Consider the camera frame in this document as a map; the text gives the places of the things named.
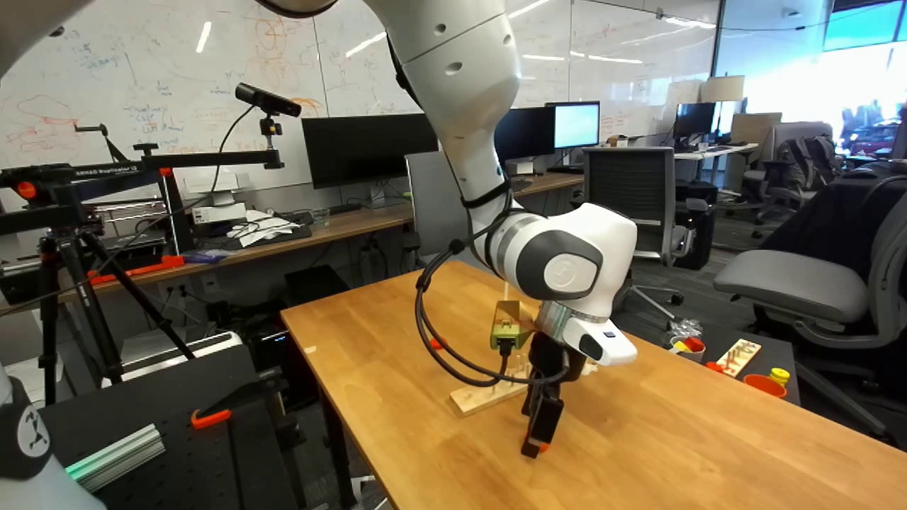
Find black storage crate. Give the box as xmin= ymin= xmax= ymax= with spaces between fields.
xmin=650 ymin=324 xmax=806 ymax=409

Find wooden peg stand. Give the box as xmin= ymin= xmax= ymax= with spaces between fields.
xmin=449 ymin=358 xmax=605 ymax=418

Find orange plastic cup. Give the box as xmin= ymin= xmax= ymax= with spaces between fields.
xmin=741 ymin=371 xmax=788 ymax=402

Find red measuring cup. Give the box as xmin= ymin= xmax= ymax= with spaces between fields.
xmin=672 ymin=336 xmax=710 ymax=364

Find grey metal tube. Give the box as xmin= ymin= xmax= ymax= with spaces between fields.
xmin=61 ymin=423 xmax=169 ymax=496

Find black clamp orange handle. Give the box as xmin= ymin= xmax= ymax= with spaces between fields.
xmin=188 ymin=365 xmax=293 ymax=438

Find yellow-green wrist camera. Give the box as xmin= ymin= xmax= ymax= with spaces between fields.
xmin=489 ymin=297 xmax=528 ymax=354

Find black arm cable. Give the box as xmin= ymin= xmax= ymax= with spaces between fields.
xmin=412 ymin=201 xmax=580 ymax=391

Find black cart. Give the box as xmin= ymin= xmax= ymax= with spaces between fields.
xmin=38 ymin=344 xmax=364 ymax=510

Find distant black office chair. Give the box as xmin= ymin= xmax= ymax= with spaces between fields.
xmin=741 ymin=122 xmax=846 ymax=225

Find clear plastic bag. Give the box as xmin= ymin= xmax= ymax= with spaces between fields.
xmin=665 ymin=314 xmax=707 ymax=346

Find silver metal rail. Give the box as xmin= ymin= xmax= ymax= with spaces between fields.
xmin=122 ymin=330 xmax=248 ymax=385

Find orange bar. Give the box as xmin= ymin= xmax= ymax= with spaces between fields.
xmin=82 ymin=253 xmax=194 ymax=290

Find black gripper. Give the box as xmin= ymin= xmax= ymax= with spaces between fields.
xmin=523 ymin=330 xmax=589 ymax=445

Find small distant monitor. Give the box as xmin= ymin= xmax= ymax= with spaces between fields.
xmin=672 ymin=99 xmax=721 ymax=144

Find black stereo camera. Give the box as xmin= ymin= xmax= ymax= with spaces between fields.
xmin=232 ymin=79 xmax=306 ymax=122

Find long wooden desk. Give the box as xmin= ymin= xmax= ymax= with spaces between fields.
xmin=54 ymin=167 xmax=589 ymax=295

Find white papers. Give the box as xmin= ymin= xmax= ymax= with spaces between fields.
xmin=194 ymin=201 xmax=306 ymax=251

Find black camera tripod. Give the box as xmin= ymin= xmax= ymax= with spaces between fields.
xmin=0 ymin=197 xmax=198 ymax=409

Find lit screen monitor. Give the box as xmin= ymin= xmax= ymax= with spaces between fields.
xmin=548 ymin=99 xmax=605 ymax=153

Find grey office chair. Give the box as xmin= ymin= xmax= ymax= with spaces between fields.
xmin=713 ymin=173 xmax=907 ymax=448

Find dark computer monitor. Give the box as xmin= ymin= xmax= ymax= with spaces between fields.
xmin=492 ymin=105 xmax=557 ymax=166

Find black mesh office chair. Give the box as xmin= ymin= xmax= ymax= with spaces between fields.
xmin=581 ymin=144 xmax=684 ymax=266

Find large black monitor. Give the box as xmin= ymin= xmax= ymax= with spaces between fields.
xmin=300 ymin=112 xmax=439 ymax=190

